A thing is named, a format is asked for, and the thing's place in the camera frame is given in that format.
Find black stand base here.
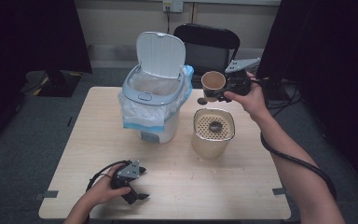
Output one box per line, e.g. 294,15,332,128
23,69,84,98

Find beige paper cup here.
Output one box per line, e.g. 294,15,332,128
200,70,227,104

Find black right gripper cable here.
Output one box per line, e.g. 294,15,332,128
259,133,337,201

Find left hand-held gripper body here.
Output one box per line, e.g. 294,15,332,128
110,159,142,190

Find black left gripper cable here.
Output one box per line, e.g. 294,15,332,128
85,160,129,192

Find beige container with strainer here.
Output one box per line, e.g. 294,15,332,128
190,107,236,160

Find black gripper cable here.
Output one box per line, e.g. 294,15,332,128
259,133,337,201
85,160,129,192

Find dark curtain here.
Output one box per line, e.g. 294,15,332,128
255,0,358,178
0,0,93,157

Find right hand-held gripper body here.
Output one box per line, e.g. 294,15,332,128
224,58,261,96

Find person's right hand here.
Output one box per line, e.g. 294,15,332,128
223,73,271,123

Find black wall cable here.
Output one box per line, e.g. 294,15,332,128
165,7,172,34

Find black chair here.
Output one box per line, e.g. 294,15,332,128
172,22,241,77

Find clear plastic trash bag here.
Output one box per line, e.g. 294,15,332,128
117,64,196,133

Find person's left hand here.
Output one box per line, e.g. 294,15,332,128
85,163,132,208

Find white wall socket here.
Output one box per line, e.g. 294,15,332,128
162,0,185,14

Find white trash can with lid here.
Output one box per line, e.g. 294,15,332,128
121,31,190,145

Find black floor cables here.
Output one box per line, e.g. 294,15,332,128
264,77,303,119

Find dark tea residue lump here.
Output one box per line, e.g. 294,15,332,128
208,120,224,134

